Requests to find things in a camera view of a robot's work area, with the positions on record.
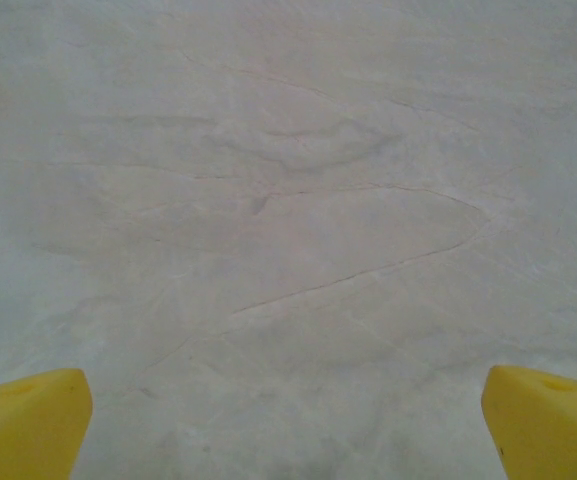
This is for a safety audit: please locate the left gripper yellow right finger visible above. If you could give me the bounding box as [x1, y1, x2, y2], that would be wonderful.
[482, 364, 577, 480]

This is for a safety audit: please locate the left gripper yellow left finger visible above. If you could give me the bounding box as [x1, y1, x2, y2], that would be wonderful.
[0, 368, 94, 480]

